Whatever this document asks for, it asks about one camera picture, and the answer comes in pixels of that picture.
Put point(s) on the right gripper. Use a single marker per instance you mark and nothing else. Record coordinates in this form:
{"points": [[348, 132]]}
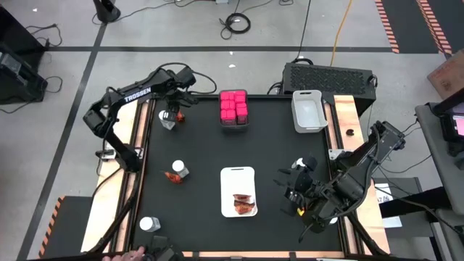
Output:
{"points": [[306, 195]]}

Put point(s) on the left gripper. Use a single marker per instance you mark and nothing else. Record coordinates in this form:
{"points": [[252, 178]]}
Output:
{"points": [[173, 98]]}

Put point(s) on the orange taco seasoning packet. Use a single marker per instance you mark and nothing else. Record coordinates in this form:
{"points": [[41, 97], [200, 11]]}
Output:
{"points": [[244, 203], [245, 210], [241, 196], [173, 177], [180, 116]]}

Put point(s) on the white plastic bin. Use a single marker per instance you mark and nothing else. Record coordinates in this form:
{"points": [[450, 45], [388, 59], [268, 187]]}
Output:
{"points": [[235, 181]]}

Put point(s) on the dark grey plastic bin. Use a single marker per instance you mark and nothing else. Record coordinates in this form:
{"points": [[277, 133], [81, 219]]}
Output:
{"points": [[232, 125]]}

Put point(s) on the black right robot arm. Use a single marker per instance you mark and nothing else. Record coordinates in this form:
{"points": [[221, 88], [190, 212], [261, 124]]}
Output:
{"points": [[366, 159]]}

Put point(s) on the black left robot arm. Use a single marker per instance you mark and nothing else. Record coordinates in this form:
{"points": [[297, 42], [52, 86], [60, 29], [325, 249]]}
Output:
{"points": [[137, 95]]}

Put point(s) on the black table mat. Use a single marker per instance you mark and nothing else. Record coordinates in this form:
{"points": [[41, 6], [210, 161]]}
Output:
{"points": [[206, 134]]}

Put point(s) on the light grey plastic bin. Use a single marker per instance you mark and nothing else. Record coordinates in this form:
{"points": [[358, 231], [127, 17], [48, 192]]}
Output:
{"points": [[308, 112]]}

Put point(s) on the silver clamp with black knob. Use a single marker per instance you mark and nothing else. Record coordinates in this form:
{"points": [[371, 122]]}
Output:
{"points": [[105, 155]]}

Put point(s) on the white paper sheet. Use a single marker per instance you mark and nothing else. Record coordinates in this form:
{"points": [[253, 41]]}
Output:
{"points": [[385, 191]]}

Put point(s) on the black perforated computer case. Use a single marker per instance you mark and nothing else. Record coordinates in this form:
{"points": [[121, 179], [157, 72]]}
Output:
{"points": [[326, 78]]}

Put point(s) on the black stand base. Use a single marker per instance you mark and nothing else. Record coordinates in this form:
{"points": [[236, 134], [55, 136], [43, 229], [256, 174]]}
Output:
{"points": [[106, 12]]}

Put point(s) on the black metal bar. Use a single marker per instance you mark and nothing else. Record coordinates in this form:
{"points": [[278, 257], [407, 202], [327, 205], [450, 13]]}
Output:
{"points": [[417, 201]]}

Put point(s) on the grey metal cart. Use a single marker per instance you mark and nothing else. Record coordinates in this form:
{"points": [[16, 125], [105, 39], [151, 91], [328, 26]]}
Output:
{"points": [[435, 170]]}

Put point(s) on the person's hand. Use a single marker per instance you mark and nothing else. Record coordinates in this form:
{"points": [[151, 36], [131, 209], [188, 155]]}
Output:
{"points": [[123, 257]]}

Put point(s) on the black case with grey latch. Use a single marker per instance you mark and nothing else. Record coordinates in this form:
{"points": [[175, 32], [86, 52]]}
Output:
{"points": [[18, 83]]}

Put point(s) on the black mat with orange stripes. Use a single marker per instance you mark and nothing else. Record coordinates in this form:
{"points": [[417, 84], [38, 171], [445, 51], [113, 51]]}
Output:
{"points": [[69, 228], [409, 21]]}

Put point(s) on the black device with pink screen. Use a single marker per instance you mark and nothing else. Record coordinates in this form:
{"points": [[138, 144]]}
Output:
{"points": [[449, 137]]}

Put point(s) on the black equipment case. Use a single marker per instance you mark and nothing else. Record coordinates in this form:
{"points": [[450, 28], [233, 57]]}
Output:
{"points": [[14, 32]]}

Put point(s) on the brown cardboard box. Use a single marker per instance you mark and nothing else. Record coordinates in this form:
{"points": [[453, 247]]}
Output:
{"points": [[449, 74]]}

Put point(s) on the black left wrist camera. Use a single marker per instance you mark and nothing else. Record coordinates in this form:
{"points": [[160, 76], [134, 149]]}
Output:
{"points": [[186, 76]]}

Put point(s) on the grey metal corner bracket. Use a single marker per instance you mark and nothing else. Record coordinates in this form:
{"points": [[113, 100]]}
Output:
{"points": [[335, 154]]}

